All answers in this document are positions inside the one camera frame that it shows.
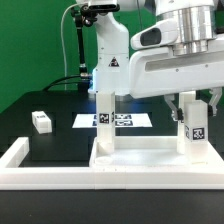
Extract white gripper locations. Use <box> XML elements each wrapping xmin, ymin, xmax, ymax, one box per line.
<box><xmin>129</xmin><ymin>19</ymin><xmax>224</xmax><ymax>121</ymax></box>

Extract white desk tabletop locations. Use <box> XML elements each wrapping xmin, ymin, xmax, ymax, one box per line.
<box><xmin>89</xmin><ymin>136</ymin><xmax>224</xmax><ymax>172</ymax></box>

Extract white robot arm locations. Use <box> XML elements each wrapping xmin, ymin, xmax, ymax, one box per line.
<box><xmin>129</xmin><ymin>0</ymin><xmax>224</xmax><ymax>116</ymax></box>

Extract AprilTag marker sheet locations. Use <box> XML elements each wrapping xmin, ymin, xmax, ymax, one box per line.
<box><xmin>73</xmin><ymin>113</ymin><xmax>152</xmax><ymax>128</ymax></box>

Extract white U-shaped fence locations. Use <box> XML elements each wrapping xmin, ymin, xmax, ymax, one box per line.
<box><xmin>0</xmin><ymin>137</ymin><xmax>224</xmax><ymax>190</ymax></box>

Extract black camera on mount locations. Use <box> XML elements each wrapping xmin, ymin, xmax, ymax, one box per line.
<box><xmin>88</xmin><ymin>3</ymin><xmax>120</xmax><ymax>13</ymax></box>

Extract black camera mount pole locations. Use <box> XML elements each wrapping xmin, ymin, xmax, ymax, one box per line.
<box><xmin>71</xmin><ymin>8</ymin><xmax>92</xmax><ymax>92</ymax></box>

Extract black cables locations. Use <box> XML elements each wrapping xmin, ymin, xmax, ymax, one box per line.
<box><xmin>42</xmin><ymin>75</ymin><xmax>83</xmax><ymax>92</ymax></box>

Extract white cable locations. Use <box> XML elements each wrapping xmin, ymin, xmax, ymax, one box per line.
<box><xmin>60</xmin><ymin>3</ymin><xmax>78</xmax><ymax>91</ymax></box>

